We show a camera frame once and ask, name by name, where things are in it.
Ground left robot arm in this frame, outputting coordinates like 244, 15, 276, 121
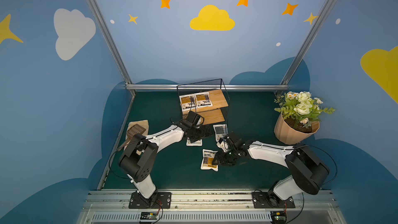
118, 111, 214, 201

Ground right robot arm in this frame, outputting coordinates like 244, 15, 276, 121
212, 132, 330, 206

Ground grey coffee bag left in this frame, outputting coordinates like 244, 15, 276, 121
186, 139, 203, 146

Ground grey coffee bag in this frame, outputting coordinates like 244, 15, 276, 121
213, 124, 228, 142
186, 139, 203, 146

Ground grey coffee bag right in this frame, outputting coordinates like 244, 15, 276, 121
213, 124, 228, 142

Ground beige work glove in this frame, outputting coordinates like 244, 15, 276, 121
123, 120, 149, 145

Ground potted white flower plant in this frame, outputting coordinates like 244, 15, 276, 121
274, 91, 335, 145

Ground right controller board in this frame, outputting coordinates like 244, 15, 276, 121
271, 212, 287, 224

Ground controller board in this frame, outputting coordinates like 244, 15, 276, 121
140, 212, 158, 222
271, 212, 287, 224

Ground left controller board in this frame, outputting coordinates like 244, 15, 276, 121
140, 212, 158, 222

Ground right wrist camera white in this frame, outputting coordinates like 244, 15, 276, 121
216, 139, 229, 152

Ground black wire wooden shelf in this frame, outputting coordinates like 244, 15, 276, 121
177, 78, 230, 125

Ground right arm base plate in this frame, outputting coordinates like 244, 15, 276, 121
251, 191, 295, 209

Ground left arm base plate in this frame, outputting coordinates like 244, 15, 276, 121
129, 192, 172, 209

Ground aluminium front rail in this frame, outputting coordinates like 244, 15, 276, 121
77, 189, 346, 224

